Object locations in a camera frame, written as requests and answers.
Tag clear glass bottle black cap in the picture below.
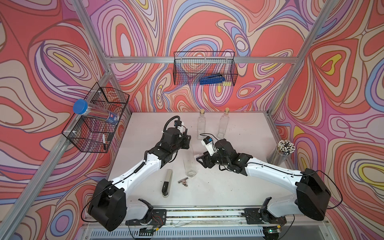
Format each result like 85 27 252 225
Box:
183 147 197 178

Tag clear glass bottle cork stopper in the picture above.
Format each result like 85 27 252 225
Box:
197 109 206 140

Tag clear square bottle with cork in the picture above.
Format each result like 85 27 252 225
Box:
217 108 230 139

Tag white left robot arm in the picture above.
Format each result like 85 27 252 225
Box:
88 126 191 232

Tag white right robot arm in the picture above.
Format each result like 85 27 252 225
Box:
196 136 331 224

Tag small metal clip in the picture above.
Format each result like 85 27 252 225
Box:
178 177 189 187

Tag black and beige flat tool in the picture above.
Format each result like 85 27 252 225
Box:
162 169 173 198

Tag metal cup of pencils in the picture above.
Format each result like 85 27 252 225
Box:
267 140 296 166

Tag blue plastic tool in basket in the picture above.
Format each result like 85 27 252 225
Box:
199 74 225 85

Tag black marker in basket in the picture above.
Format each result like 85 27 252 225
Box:
102 134 107 151

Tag clear tube with blue cap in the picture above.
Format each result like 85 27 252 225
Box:
73 99 120 125

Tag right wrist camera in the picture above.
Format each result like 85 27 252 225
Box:
201 136 217 157

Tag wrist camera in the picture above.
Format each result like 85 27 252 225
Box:
201 136 217 157
174 119 183 132

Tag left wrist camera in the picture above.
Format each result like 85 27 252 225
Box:
174 119 183 132

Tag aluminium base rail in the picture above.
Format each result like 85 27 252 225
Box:
80 207 323 240

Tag black wire basket back wall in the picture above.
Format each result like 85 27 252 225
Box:
173 50 238 86

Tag black wire basket wall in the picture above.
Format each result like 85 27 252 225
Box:
173 50 238 86
62 83 130 153

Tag black wire basket left wall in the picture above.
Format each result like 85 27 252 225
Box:
62 83 130 153

